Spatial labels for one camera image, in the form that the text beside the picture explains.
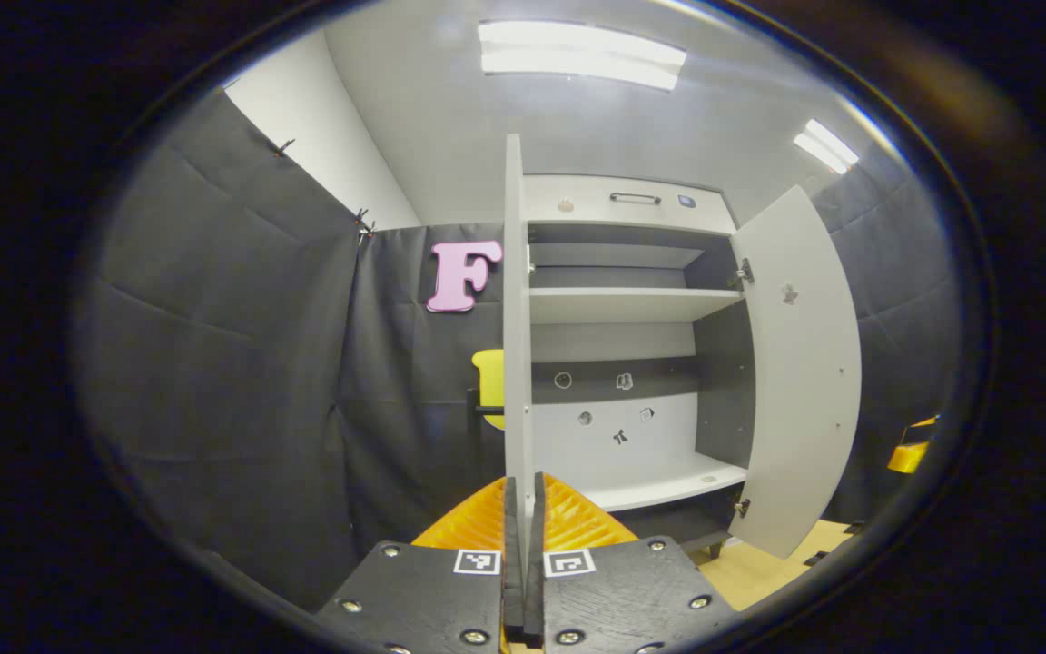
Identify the grey cabinet door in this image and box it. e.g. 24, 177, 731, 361
502, 134, 538, 546
727, 185, 863, 560

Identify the large ceiling light panel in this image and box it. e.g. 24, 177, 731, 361
478, 20, 687, 92

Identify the white cabinet shelf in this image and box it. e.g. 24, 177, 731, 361
529, 288, 746, 325
577, 454, 749, 512

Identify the grey double-door shoe cabinet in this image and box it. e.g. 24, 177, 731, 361
502, 134, 863, 560

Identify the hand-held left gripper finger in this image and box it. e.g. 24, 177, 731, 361
528, 471, 742, 654
314, 472, 524, 654

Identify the black backdrop cloth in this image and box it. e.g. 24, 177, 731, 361
74, 91, 964, 609

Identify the small ceiling light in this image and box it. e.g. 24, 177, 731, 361
793, 118, 860, 175

